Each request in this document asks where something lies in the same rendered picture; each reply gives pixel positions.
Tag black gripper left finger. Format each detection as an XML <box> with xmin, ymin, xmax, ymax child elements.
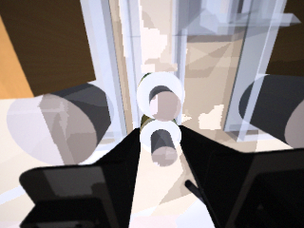
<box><xmin>19</xmin><ymin>127</ymin><xmax>141</xmax><ymax>228</ymax></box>

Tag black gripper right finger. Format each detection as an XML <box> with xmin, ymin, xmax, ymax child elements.
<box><xmin>179</xmin><ymin>125</ymin><xmax>304</xmax><ymax>228</ymax></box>

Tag brown rectangular block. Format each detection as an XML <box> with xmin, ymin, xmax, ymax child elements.
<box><xmin>265</xmin><ymin>0</ymin><xmax>304</xmax><ymax>76</ymax></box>
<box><xmin>0</xmin><ymin>0</ymin><xmax>96</xmax><ymax>100</ymax></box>

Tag black thin rod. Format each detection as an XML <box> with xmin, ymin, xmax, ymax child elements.
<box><xmin>185</xmin><ymin>180</ymin><xmax>205</xmax><ymax>204</ymax></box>

